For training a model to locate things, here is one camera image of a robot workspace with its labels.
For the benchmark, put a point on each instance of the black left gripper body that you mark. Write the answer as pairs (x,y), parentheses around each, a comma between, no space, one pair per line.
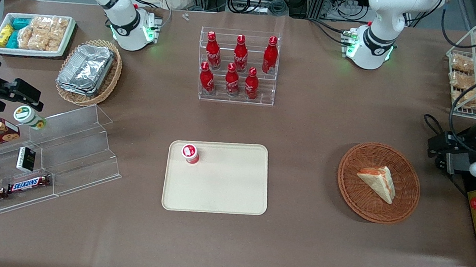
(462,144)

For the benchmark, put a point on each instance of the triangle sandwich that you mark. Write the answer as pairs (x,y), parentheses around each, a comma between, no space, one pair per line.
(378,181)

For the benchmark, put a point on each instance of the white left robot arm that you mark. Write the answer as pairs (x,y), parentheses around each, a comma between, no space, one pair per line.
(379,33)

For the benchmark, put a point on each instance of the white rectangular snack tray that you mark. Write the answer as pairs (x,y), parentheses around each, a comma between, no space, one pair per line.
(1,49)

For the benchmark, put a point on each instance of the tan oval wicker basket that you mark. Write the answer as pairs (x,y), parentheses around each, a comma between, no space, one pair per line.
(110,78)

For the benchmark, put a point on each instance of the brown round wicker basket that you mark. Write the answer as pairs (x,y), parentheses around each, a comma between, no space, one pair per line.
(359,205)

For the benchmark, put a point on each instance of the beige plastic tray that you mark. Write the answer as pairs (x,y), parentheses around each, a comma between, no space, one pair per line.
(223,185)

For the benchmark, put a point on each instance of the green lidded cup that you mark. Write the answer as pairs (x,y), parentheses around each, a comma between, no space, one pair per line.
(27,116)

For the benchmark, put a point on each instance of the clear rice cracker bag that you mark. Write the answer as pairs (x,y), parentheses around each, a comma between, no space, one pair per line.
(42,22)
(39,40)
(25,37)
(58,34)

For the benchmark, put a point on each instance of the yellow snack pack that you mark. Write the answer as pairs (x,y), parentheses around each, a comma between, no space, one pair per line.
(4,35)

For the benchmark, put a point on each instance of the teal snack pack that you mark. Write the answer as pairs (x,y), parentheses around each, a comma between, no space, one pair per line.
(21,23)
(13,40)

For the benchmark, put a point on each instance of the small black box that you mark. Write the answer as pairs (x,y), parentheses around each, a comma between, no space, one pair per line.
(26,159)

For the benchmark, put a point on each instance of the stacked aluminium foil containers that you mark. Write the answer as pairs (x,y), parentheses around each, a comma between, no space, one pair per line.
(86,69)

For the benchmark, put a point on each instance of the clear acrylic step shelf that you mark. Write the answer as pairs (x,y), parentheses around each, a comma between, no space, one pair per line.
(79,151)

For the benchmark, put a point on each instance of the red lidded yogurt cup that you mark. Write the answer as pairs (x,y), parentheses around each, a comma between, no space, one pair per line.
(190,153)

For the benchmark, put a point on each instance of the red cola bottle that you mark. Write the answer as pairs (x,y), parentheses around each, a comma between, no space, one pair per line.
(213,50)
(206,79)
(232,80)
(241,53)
(251,84)
(270,55)

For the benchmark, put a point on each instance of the small white plastic piece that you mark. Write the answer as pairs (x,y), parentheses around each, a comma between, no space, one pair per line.
(185,16)

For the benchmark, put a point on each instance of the clear acrylic bottle rack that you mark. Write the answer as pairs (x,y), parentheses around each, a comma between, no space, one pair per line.
(265,92)

